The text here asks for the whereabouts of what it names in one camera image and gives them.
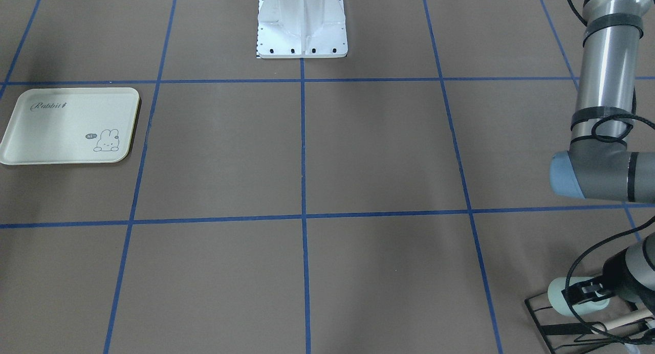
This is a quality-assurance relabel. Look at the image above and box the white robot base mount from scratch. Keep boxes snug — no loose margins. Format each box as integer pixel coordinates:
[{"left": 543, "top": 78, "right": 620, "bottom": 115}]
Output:
[{"left": 256, "top": 0, "right": 348, "bottom": 59}]

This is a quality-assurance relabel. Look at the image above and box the black wire cup rack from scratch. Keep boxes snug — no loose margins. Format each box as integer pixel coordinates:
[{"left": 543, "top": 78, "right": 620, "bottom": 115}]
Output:
[{"left": 523, "top": 293, "right": 653, "bottom": 353}]

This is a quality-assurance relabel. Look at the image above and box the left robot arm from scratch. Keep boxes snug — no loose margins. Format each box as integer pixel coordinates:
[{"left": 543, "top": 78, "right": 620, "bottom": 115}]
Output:
[{"left": 550, "top": 0, "right": 653, "bottom": 204}]

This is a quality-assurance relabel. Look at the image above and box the green plastic cup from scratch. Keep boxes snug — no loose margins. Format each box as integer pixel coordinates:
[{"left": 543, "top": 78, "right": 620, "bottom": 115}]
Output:
[{"left": 547, "top": 277, "right": 610, "bottom": 317}]

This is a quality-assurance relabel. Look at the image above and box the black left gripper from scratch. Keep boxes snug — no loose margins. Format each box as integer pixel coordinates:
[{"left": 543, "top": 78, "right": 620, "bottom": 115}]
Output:
[{"left": 561, "top": 240, "right": 654, "bottom": 314}]

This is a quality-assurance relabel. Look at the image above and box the cream rabbit tray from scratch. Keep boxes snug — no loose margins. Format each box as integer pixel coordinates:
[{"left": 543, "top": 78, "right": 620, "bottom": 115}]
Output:
[{"left": 1, "top": 87, "right": 140, "bottom": 166}]

